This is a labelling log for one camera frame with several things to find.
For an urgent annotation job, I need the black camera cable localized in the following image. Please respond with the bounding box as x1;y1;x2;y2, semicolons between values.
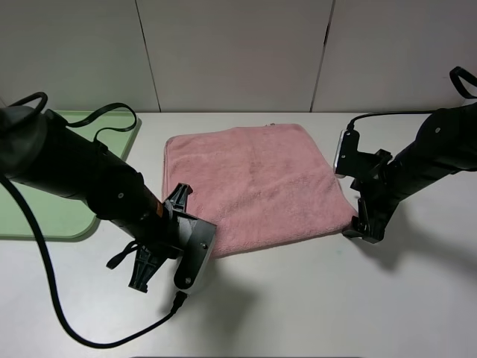
346;66;477;131
0;92;189;351

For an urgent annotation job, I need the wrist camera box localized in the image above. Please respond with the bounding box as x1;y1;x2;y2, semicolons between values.
333;129;359;178
174;213;217;294

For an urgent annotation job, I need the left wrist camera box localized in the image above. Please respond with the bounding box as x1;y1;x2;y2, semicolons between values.
174;213;217;294

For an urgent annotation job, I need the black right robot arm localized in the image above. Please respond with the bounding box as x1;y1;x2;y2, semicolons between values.
334;104;476;243

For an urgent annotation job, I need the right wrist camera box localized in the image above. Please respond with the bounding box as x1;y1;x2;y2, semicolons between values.
333;129;359;178

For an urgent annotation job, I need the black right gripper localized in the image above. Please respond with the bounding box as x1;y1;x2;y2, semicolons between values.
341;149;397;244

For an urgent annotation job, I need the pink terry towel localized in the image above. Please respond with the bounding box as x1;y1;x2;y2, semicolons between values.
162;124;356;258

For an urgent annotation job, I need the black left camera cable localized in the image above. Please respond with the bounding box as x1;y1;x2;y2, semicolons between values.
0;92;189;351

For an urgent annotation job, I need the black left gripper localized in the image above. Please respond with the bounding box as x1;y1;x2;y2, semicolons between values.
128;183;193;293

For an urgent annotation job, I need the black right camera cable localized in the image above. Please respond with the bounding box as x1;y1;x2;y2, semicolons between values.
346;66;477;131

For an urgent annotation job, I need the green plastic tray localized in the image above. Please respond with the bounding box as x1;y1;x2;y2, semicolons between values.
1;111;141;242

